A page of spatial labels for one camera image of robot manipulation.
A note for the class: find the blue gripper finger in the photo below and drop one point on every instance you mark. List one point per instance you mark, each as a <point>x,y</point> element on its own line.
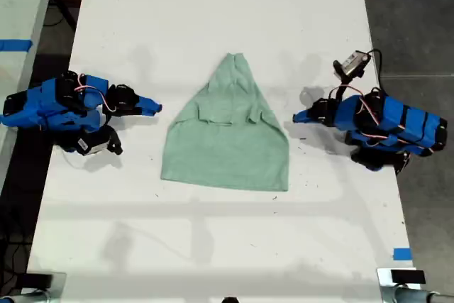
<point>305,115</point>
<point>149,101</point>
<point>306,120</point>
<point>147,110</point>

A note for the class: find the pale green T-shirt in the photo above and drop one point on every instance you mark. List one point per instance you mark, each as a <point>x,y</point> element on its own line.
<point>227,147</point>

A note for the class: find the blue and black arm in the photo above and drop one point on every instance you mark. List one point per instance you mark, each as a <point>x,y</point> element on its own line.
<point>397,125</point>
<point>46,104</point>

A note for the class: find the long blue tape strip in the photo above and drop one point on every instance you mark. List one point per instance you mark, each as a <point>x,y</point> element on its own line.
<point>16,45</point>

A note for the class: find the short blue tape piece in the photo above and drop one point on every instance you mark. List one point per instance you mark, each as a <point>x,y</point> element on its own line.
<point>402,254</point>

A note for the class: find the small black box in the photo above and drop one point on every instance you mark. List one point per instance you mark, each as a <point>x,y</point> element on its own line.
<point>37,280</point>
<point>408,276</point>

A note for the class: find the small black round object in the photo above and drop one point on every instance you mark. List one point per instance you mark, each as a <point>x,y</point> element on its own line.
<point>230,299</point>

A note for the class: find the grey metal tube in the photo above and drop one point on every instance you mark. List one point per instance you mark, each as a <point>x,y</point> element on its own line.
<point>411,296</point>
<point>25,297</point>

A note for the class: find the camera black stalk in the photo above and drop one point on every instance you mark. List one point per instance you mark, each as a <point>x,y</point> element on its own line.
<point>116,141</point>
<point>341,84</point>

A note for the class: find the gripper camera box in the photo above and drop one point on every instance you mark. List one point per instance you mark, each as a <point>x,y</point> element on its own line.
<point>354,62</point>
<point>93,142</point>

